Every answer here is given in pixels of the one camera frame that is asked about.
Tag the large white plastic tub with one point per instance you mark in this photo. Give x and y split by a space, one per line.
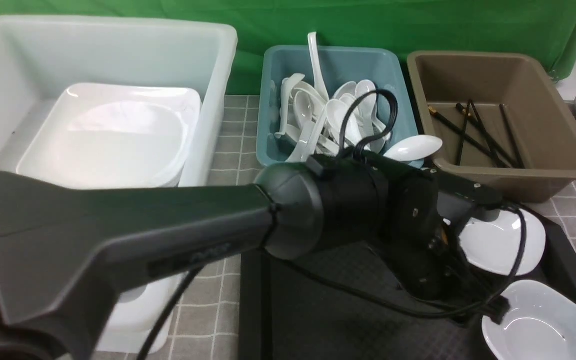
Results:
41 56

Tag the teal plastic bin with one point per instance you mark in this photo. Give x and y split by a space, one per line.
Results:
339 66

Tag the green backdrop cloth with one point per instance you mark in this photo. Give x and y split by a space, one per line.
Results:
542 29

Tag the white square plate stack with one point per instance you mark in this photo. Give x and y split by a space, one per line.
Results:
103 136

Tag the black chopstick in brown bin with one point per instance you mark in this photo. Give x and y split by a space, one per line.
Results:
462 134

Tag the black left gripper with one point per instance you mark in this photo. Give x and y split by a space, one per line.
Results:
424 260

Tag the grey checked tablecloth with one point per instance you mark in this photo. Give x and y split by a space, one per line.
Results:
212 315

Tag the brown plastic bin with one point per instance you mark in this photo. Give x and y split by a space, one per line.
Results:
543 125

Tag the white spoon on bin rim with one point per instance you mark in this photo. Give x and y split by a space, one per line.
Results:
414 148

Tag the pile of white spoons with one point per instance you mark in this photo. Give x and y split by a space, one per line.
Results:
312 125

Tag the white bowl tray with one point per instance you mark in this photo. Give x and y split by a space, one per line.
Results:
493 246
540 325

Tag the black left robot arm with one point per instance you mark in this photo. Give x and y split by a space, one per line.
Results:
67 255

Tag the black serving tray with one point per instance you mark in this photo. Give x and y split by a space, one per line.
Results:
285 316

